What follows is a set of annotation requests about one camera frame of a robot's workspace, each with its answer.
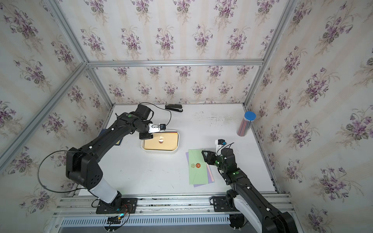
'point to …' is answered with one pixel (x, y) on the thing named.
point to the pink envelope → (210, 173)
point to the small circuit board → (115, 220)
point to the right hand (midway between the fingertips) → (206, 152)
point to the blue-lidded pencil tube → (249, 117)
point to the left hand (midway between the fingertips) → (151, 131)
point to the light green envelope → (197, 167)
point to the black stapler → (174, 107)
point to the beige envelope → (162, 141)
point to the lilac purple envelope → (209, 180)
